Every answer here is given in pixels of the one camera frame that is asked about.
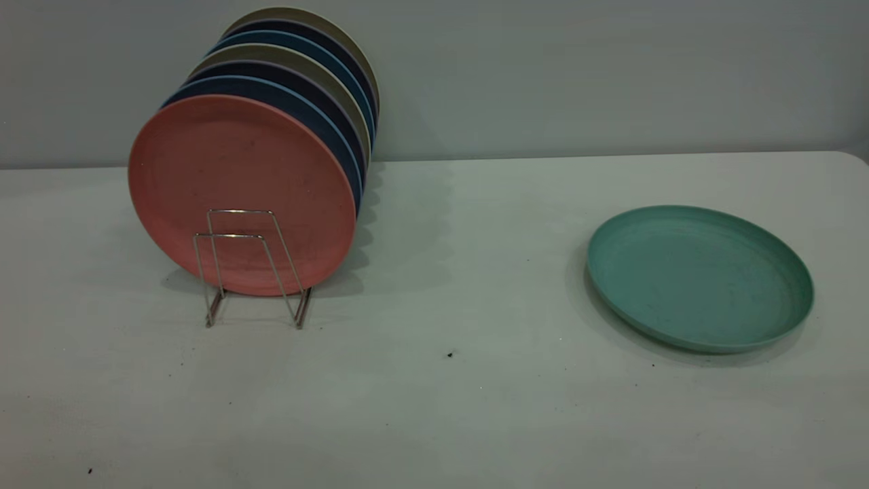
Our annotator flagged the metal wire plate rack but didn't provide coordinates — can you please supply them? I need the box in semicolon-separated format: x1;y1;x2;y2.
193;209;314;329

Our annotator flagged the dark navy round plate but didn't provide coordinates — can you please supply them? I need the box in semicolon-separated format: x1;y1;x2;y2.
224;18;378;130

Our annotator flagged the pink round plate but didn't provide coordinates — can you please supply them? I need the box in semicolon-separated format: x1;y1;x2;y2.
128;94;358;297

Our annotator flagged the teal blue round plate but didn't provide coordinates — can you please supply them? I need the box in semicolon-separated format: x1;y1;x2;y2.
208;29;376;147

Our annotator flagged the beige round plate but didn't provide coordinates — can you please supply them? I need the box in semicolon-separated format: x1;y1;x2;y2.
221;6;381;123
189;43;373;167

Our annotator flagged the green round plate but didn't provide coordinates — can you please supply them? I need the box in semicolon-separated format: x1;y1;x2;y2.
587;205;815;355

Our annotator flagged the dark purple round plate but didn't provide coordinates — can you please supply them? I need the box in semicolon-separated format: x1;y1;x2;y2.
185;59;369;187

